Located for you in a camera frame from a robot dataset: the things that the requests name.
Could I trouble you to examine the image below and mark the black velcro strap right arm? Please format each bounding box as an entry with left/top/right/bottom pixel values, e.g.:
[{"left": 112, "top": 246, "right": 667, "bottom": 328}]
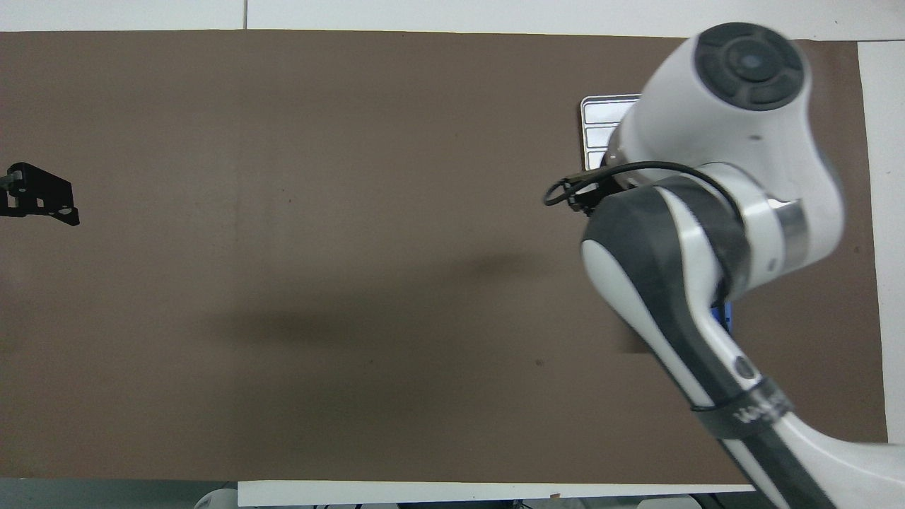
[{"left": 689, "top": 378, "right": 794, "bottom": 440}]

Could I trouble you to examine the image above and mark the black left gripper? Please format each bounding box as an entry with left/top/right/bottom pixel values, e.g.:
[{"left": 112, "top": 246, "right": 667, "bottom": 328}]
[{"left": 0, "top": 163, "right": 80, "bottom": 227}]

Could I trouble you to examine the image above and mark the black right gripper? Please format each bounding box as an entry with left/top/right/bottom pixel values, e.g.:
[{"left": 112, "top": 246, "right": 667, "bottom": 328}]
[{"left": 568, "top": 170, "right": 637, "bottom": 211}]

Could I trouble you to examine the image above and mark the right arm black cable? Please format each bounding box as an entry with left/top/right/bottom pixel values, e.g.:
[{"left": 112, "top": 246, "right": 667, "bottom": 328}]
[{"left": 543, "top": 162, "right": 743, "bottom": 234}]

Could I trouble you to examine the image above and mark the silver metal tray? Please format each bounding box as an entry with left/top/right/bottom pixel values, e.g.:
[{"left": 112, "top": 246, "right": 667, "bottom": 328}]
[{"left": 580, "top": 94, "right": 643, "bottom": 172}]

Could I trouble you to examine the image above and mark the large brown table mat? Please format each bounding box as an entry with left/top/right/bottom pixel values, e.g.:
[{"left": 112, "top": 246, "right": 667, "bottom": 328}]
[{"left": 0, "top": 30, "right": 889, "bottom": 487}]

